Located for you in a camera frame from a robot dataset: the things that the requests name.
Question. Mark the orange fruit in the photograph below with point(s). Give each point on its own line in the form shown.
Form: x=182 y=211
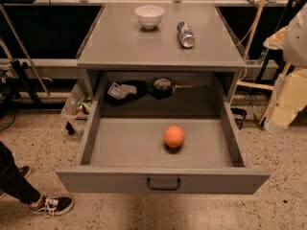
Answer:
x=174 y=137

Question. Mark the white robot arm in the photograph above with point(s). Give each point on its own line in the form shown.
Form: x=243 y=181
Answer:
x=295 y=42

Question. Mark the grey open top drawer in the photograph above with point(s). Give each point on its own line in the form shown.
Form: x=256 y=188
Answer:
x=118 y=154

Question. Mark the grey cabinet counter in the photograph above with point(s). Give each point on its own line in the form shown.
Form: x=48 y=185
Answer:
x=119 y=49

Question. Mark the black tape roll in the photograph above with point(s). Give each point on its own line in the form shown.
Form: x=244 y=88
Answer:
x=162 y=88

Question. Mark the black cloth with packet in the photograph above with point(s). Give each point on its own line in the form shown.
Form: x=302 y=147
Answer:
x=122 y=93

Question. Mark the silver blue soda can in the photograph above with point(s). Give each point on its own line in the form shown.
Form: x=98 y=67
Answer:
x=185 y=34

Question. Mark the white ceramic bowl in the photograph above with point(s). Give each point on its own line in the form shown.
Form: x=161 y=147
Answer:
x=149 y=16

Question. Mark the black white sneaker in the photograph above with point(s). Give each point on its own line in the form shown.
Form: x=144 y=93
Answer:
x=52 y=206

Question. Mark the black trouser leg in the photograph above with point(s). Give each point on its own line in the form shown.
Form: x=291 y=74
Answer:
x=12 y=182

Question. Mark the black drawer handle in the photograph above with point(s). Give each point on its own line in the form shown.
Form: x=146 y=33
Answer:
x=163 y=184

